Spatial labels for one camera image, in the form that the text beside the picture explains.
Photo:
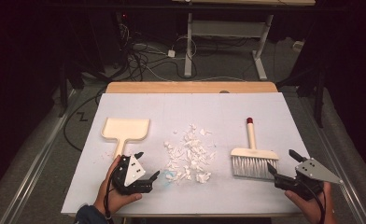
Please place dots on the white table cover sheet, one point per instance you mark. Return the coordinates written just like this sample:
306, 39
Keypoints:
178, 109

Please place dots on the white metal desk frame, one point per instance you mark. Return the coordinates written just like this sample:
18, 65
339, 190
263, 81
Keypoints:
189, 46

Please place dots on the person's left hand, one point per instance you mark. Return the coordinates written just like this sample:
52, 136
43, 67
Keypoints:
106, 196

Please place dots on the cream plastic dustpan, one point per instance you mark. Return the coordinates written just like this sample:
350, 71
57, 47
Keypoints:
125, 129

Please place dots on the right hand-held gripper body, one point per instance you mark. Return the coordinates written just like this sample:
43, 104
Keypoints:
315, 172

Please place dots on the cream brush with grey bristles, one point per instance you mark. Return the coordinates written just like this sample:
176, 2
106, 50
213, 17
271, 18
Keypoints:
252, 161

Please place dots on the person's right hand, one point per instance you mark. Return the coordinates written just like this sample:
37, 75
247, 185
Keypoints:
315, 210

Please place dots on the white power adapter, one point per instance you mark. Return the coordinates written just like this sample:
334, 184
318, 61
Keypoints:
171, 53

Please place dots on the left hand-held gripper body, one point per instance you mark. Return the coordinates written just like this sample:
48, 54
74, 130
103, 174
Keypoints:
134, 169

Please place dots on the pile of white paper scraps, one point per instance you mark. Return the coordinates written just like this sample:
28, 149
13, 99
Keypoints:
189, 155

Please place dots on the black metal stand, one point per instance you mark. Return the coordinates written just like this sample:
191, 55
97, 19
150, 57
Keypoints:
318, 93
64, 90

